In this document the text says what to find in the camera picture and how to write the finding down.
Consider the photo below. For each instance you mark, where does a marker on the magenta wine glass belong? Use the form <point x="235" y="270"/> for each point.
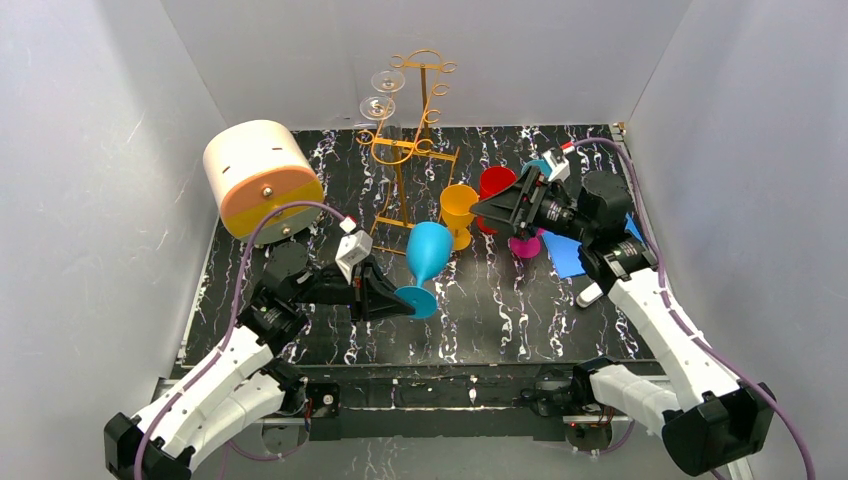
<point x="527" y="244"/>

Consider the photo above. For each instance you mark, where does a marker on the red wine glass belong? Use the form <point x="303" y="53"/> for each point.
<point x="495" y="179"/>

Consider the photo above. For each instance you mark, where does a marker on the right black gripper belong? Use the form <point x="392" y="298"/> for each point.
<point x="525" y="206"/>

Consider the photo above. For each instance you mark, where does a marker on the light blue wine glass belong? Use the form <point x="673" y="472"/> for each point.
<point x="428" y="251"/>
<point x="540" y="164"/>

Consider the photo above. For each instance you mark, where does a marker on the cream orange yellow cylinder box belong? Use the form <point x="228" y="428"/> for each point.
<point x="253" y="168"/>

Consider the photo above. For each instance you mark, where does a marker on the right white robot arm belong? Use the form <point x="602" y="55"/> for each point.
<point x="708" y="417"/>

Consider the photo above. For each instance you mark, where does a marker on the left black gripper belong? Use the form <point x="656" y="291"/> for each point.
<point x="358" y="295"/>

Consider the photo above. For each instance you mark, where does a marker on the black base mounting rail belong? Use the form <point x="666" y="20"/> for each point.
<point x="452" y="400"/>

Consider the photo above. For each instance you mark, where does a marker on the clear wine glass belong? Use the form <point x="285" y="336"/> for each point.
<point x="388" y="81"/>
<point x="377" y="108"/>

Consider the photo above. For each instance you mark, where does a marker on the blue flat sheet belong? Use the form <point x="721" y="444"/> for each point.
<point x="576" y="255"/>

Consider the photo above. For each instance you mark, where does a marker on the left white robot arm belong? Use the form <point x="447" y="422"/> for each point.
<point x="243" y="378"/>

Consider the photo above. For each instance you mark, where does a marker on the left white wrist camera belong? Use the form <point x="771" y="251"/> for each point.
<point x="354" y="247"/>

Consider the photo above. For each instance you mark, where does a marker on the gold wire wine glass rack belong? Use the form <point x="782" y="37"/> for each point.
<point x="396" y="151"/>

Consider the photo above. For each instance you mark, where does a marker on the clear wine glass front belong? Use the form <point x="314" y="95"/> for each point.
<point x="377" y="108"/>

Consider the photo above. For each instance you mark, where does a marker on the yellow wine glass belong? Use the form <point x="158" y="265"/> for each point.
<point x="456" y="201"/>

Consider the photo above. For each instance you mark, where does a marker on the small white rectangular device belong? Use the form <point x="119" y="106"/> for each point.
<point x="589" y="295"/>

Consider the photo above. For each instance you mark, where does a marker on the clear wine glass rear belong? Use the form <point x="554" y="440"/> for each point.
<point x="388" y="81"/>

